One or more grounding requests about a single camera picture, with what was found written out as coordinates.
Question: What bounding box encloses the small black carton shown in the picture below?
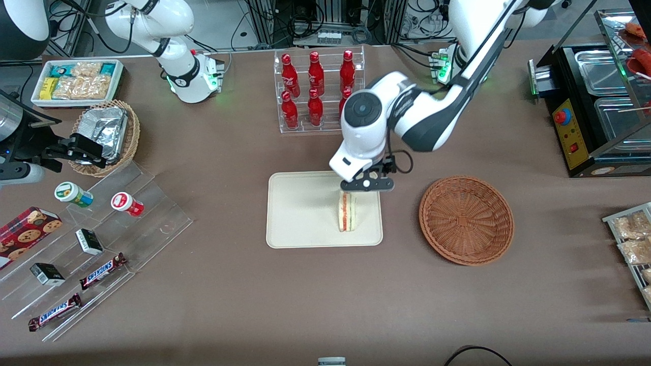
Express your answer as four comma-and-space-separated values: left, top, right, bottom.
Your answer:
75, 228, 104, 256
29, 262, 66, 287

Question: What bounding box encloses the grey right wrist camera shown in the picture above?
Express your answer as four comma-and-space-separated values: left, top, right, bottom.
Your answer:
0, 162, 45, 185

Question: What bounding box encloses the tan wicker basket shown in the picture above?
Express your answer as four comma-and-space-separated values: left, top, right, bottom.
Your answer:
67, 99, 141, 178

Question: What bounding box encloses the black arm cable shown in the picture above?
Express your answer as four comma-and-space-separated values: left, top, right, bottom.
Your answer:
386, 145, 414, 175

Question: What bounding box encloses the black food warmer machine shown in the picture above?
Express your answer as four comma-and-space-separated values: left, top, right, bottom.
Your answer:
528, 8, 651, 179

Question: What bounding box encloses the white rectangular snack bin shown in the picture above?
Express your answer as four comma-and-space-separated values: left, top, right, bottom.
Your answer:
30, 58, 125, 109

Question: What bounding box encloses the small clear cracker bag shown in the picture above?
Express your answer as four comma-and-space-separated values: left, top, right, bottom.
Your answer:
71, 62, 104, 80

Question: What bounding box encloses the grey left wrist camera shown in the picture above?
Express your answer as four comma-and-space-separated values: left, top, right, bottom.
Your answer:
340, 175, 396, 194

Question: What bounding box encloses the triangular sandwich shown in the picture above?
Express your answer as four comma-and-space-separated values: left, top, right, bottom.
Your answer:
337, 191, 358, 233

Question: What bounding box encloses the red cookie box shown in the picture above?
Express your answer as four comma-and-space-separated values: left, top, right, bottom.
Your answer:
0, 206, 64, 270

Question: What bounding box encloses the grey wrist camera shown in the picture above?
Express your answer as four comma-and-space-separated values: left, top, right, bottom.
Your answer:
0, 162, 45, 185
340, 175, 396, 194

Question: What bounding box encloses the clear acrylic bottle rack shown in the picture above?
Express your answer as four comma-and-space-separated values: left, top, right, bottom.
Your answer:
273, 45, 366, 134

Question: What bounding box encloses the black floor cable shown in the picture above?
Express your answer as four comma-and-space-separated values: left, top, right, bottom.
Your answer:
443, 345, 512, 366

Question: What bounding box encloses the brown round wicker basket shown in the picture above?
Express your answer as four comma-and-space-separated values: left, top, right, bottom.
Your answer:
419, 175, 515, 267

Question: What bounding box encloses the red lid snack cup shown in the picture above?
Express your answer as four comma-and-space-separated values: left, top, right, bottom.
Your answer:
110, 191, 145, 218

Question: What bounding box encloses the Snickers chocolate bar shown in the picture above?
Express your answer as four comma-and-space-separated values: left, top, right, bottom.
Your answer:
79, 252, 128, 291
27, 293, 83, 332

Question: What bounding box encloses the cream plastic tray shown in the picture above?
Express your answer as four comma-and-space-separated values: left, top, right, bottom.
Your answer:
265, 169, 384, 250

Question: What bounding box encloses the grey wire rack tray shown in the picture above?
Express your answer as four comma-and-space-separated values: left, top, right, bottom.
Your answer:
602, 202, 651, 311

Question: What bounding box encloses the clear pastry bag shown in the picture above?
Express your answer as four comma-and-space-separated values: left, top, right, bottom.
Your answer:
612, 210, 651, 240
617, 238, 651, 265

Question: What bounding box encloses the green lid snack cup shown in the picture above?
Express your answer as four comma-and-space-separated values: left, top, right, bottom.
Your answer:
54, 181, 95, 209

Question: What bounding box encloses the clear acrylic stepped display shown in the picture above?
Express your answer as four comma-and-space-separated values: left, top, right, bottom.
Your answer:
0, 160, 194, 343

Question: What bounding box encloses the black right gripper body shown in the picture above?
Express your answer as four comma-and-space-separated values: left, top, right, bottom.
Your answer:
14, 115, 70, 173

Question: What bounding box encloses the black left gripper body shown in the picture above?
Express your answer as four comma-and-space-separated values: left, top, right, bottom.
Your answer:
363, 155, 398, 180

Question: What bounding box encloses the yellow snack packet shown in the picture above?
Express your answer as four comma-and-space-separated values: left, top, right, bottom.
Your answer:
39, 77, 60, 101

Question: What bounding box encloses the silver foil food pack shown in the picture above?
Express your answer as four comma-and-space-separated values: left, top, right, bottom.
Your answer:
76, 106, 129, 164

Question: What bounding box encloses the large clear cracker bag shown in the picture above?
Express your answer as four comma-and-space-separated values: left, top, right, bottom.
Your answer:
52, 75, 113, 100

